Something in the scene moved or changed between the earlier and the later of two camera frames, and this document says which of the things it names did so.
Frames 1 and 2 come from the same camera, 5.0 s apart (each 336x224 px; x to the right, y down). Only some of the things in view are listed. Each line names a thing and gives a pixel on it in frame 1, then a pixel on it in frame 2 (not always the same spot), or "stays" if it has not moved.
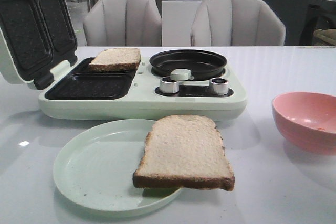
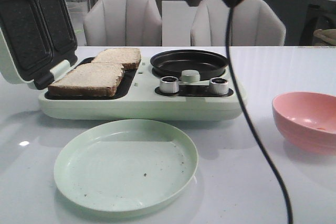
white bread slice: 184,151 -> 98,80
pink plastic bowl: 307,120 stays
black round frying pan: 203,65 stays
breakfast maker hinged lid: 37,33 stays
